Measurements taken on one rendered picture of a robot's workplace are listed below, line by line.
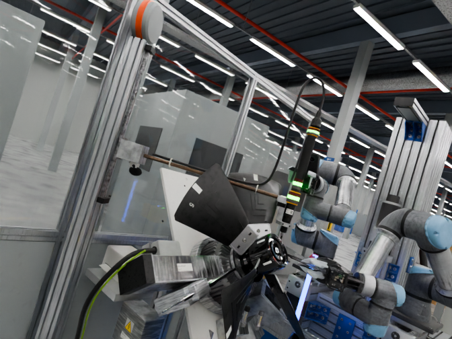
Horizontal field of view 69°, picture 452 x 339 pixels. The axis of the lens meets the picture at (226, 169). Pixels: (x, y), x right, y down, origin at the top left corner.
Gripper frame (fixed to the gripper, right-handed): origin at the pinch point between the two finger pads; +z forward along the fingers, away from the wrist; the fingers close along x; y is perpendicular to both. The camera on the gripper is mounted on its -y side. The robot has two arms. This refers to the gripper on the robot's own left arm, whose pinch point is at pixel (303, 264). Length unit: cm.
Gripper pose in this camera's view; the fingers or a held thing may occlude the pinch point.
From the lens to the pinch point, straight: 129.2
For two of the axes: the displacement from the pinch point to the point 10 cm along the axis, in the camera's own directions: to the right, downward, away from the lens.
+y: -0.9, 0.7, -9.9
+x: -2.8, 9.5, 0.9
